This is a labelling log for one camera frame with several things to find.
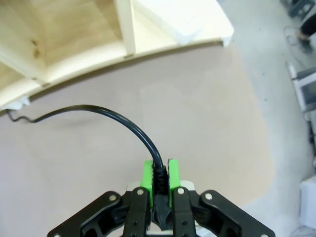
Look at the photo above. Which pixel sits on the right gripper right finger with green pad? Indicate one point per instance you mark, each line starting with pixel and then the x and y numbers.
pixel 181 212

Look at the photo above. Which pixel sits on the grey shoe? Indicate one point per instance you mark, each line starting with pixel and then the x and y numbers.
pixel 306 45

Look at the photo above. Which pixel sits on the light pine wooden shelf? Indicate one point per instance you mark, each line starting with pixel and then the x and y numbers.
pixel 74 24

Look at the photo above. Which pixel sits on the white and grey equipment cart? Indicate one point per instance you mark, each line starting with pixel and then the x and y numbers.
pixel 304 89

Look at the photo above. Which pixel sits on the white box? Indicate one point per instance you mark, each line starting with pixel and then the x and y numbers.
pixel 308 205

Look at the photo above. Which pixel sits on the person's leg in dark trousers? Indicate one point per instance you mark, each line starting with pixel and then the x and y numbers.
pixel 308 27

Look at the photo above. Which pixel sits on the grey metal frame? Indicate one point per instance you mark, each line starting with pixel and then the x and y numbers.
pixel 297 7

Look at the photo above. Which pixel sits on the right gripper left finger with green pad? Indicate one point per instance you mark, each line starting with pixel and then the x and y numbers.
pixel 138 212

